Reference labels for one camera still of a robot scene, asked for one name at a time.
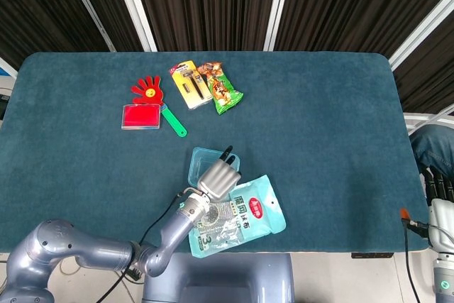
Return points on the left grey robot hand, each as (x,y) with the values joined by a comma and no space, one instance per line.
(218,180)

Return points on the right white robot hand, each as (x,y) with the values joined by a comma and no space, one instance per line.
(441,218)

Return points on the blue translucent plastic lid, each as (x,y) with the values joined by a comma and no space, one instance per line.
(202,164)

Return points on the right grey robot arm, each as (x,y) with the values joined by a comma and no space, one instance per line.
(443,278)

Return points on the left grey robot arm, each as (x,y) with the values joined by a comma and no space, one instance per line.
(71,246)

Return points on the clear plastic container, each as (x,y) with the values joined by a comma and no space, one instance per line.
(193,184)

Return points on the teal cleaning cloth package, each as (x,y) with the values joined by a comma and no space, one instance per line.
(255,218)

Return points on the person's blue jeans leg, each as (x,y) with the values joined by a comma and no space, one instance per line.
(431,147)

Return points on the black table control panel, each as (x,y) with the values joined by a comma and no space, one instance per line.
(372,255)

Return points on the green orange snack bag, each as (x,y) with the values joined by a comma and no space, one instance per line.
(221,93)

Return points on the yellow razor blister pack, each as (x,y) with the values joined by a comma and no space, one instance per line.
(191,86)

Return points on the blue-grey robot torso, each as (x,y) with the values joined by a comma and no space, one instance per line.
(220,278)

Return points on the red ink pad case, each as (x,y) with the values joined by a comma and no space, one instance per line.
(140,116)

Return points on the teal velvet tablecloth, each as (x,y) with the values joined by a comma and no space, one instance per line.
(319,140)

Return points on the black power plug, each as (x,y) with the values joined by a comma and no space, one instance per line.
(134,274)

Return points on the white blue-edged board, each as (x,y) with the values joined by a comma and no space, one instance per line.
(8,69)

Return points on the white metal frame rail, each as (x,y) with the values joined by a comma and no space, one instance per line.
(425,117)

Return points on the white partition post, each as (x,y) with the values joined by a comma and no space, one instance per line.
(422,30)
(276,8)
(88,8)
(134,8)

